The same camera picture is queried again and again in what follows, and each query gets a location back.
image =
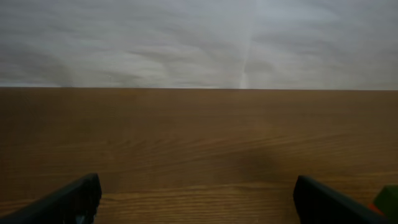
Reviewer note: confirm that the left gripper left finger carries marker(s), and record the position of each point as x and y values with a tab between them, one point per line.
62	205

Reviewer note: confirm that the green cube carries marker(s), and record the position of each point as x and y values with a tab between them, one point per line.
388	199

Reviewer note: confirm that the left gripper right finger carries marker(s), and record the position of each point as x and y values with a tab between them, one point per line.
326	208

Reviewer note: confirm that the orange cube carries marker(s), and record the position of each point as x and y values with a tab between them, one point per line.
374	209

